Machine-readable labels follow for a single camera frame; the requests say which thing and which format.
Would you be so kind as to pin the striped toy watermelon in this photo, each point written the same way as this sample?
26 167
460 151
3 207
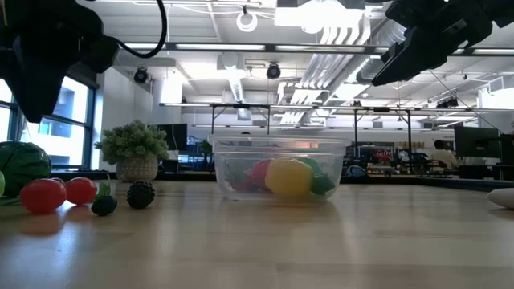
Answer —
24 164

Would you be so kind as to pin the blue round object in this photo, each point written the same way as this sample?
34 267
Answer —
356 172

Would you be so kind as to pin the black ceiling spotlight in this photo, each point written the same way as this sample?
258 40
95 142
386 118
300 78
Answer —
273 71
141 75

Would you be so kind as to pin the clear plastic tupperware container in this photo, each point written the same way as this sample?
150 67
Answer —
281 146

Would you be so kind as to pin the dark green toy vegetable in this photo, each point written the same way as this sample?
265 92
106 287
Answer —
311 164

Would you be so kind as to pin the black background monitor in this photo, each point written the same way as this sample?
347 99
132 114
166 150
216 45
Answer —
478 142
172 136

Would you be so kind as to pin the black toy blackberry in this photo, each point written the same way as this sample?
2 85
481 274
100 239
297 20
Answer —
140 194

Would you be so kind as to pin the red toy fruit with leaf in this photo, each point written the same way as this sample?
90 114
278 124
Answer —
80 190

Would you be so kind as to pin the dark toy blueberry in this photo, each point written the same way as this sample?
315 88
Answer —
103 205

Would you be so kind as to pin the person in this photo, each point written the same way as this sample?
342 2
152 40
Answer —
443 156

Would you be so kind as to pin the red toy strawberry with leaves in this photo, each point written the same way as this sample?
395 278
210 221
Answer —
241 180

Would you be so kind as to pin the large glass window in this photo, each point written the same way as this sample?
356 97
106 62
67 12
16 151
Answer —
72 120

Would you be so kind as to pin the light green toy cabbage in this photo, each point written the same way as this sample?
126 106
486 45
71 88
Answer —
1 184

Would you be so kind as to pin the green potted plant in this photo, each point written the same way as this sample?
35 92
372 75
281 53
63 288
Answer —
132 144

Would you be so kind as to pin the beige folded cloth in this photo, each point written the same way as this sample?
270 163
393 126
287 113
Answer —
504 198

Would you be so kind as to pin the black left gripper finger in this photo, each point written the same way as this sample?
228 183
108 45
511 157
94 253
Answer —
40 80

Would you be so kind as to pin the red toy tomato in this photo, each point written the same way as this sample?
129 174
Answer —
259 172

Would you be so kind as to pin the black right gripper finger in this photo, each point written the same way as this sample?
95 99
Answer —
390 50
421 48

